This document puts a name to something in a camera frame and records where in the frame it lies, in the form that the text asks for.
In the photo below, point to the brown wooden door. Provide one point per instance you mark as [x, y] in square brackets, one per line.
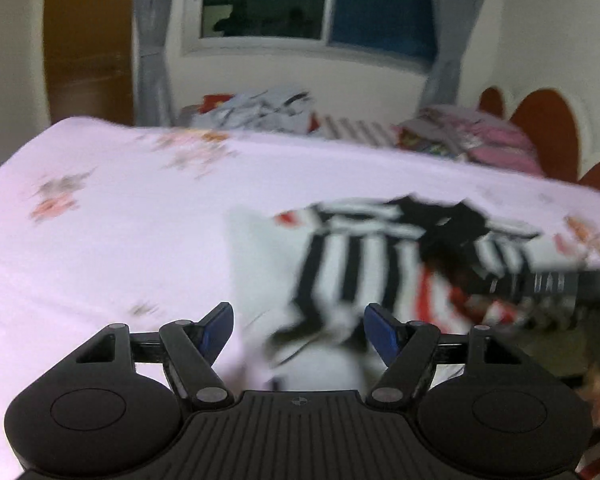
[87, 35]

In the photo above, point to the black white red striped sweater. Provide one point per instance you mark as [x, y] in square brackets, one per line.
[360, 260]

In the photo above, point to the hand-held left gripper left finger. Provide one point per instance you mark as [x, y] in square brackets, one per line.
[219, 329]

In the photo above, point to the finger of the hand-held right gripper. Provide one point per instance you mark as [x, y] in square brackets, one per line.
[505, 287]

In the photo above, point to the pink floral bed sheet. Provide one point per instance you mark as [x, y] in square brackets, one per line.
[105, 240]

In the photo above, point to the scalloped brown headboard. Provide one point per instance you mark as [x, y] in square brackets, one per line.
[550, 125]

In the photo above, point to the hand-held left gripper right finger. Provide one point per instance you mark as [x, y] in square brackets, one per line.
[380, 329]

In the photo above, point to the pile of grey white clothes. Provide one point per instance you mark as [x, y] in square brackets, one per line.
[260, 110]

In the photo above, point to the brown white striped mattress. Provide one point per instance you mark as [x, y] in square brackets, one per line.
[355, 129]

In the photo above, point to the grey curtain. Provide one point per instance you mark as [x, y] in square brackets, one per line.
[152, 45]
[452, 25]

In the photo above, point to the pile of pink folded clothes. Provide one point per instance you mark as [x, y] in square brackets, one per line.
[480, 140]

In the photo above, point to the window with white frame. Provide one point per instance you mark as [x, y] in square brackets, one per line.
[265, 0]

